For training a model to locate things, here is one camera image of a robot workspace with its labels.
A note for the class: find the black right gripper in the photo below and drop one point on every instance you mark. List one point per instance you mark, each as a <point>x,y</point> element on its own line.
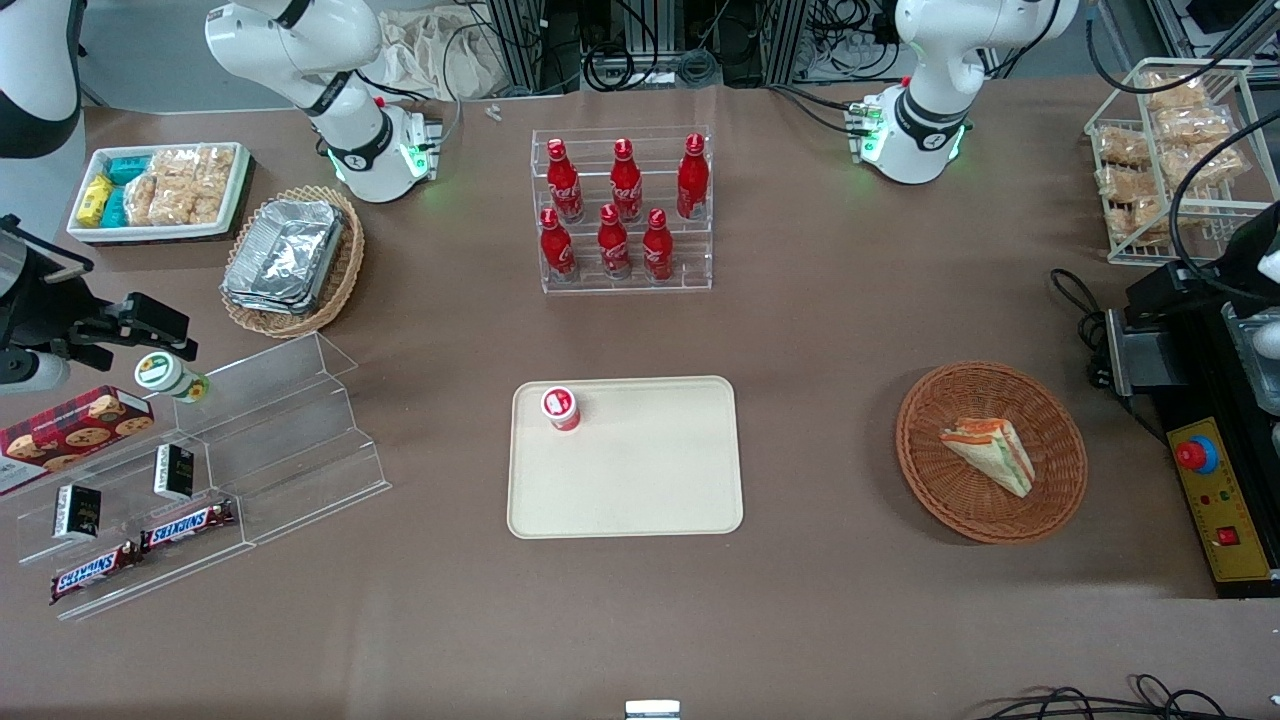
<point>38,310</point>

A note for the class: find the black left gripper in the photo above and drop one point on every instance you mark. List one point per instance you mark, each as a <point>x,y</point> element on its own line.
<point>1205,291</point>

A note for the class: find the triangular sandwich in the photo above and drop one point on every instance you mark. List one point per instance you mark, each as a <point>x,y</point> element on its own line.
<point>990,450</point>

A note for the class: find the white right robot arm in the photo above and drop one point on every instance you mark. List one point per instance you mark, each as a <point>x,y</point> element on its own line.
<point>300,50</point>

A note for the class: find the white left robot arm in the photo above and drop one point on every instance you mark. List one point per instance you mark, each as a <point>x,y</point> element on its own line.
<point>940,60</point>

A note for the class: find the white rectangular tray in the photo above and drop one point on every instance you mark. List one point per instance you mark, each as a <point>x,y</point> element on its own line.
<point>150,232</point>

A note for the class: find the oval light wicker basket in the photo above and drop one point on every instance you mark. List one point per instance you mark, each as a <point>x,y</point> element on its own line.
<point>340,290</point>

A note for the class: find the round brown wicker basket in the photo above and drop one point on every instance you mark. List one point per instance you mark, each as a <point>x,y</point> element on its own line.
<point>960,500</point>

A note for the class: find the beige plastic tray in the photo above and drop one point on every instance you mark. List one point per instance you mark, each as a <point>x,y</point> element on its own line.
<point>640,470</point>

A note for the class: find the green and white cup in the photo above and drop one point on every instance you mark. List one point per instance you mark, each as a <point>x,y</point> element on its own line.
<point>165,373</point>

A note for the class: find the rice cracker pack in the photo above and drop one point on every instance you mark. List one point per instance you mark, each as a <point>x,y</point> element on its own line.
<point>1212,165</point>
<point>1175,90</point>
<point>213,183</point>
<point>1192,127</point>
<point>172,188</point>
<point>1128,183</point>
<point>142,200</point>
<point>1140,220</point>
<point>1124,147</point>

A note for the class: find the metal pan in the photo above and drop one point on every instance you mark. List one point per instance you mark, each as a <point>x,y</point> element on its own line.
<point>1262,385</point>

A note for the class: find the teal snack packet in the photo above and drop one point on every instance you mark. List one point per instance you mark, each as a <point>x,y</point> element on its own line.
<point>128,168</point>
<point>116,208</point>

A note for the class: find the red plaid cookie box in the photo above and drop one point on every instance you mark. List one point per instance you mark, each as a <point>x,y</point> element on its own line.
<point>70,435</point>

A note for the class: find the small black box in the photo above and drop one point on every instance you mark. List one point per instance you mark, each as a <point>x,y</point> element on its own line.
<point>77,512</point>
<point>174,472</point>

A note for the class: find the stacked foil trays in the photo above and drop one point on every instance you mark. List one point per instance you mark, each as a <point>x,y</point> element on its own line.
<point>285,255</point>

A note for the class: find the yellow snack packet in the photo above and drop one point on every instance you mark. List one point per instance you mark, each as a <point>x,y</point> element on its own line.
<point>95,200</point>

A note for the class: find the clear acrylic stepped shelf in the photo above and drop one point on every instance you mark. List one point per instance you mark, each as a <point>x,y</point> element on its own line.
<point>300,440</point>
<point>130,585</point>

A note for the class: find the snickers chocolate bar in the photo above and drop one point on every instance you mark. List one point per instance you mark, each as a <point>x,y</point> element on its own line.
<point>188,526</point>
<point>95,573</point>

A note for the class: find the black and yellow control box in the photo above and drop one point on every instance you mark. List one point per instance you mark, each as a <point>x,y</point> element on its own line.
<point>1225,500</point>

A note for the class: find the beige cloth bag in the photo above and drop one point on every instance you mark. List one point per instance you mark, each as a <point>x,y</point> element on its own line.
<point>440,55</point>

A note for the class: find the red cola bottle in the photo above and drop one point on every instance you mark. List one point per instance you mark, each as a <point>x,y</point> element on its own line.
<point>692,180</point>
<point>626,185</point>
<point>613,245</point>
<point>564,185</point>
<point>657,248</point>
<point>556,250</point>

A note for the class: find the red cup with white lid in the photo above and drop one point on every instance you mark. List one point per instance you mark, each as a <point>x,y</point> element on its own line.
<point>561,408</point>

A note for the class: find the clear acrylic bottle rack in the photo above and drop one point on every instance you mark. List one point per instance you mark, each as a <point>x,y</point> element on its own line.
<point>690,270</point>

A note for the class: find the small white metal object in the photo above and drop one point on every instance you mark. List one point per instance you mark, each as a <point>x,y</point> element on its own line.
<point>652,710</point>

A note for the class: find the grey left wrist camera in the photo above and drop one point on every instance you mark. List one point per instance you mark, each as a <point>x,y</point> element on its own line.
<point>1270,340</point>

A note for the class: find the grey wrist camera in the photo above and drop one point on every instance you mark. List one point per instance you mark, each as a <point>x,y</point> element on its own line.
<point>30,372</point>
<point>1270,340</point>

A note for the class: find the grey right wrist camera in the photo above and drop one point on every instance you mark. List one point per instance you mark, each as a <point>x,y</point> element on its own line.
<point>30,372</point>

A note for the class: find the aluminium frame post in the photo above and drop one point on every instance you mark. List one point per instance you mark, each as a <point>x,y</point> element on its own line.
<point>515,45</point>

